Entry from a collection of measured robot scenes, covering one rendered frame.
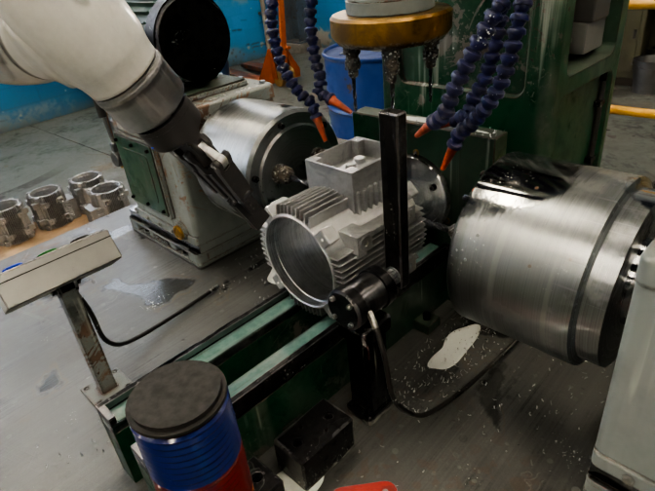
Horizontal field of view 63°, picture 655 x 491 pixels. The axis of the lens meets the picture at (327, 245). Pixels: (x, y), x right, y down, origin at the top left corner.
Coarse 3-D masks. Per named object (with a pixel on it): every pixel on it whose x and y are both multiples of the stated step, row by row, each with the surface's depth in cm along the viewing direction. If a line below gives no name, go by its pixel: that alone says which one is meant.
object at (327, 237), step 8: (408, 184) 84; (408, 192) 83; (416, 192) 84; (408, 200) 85; (264, 208) 81; (272, 208) 81; (272, 216) 81; (320, 232) 73; (328, 232) 74; (320, 240) 74; (328, 240) 73; (336, 240) 74; (416, 256) 90; (280, 288) 88; (328, 312) 80
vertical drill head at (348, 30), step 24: (360, 0) 74; (384, 0) 72; (408, 0) 72; (432, 0) 75; (336, 24) 76; (360, 24) 72; (384, 24) 71; (408, 24) 71; (432, 24) 72; (360, 48) 75; (384, 48) 73; (432, 48) 81; (384, 72) 76; (432, 72) 84
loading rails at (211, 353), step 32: (416, 288) 94; (256, 320) 86; (288, 320) 88; (320, 320) 94; (416, 320) 97; (192, 352) 79; (224, 352) 80; (256, 352) 85; (288, 352) 78; (320, 352) 80; (256, 384) 72; (288, 384) 76; (320, 384) 82; (256, 416) 74; (288, 416) 79; (128, 448) 72; (256, 448) 76
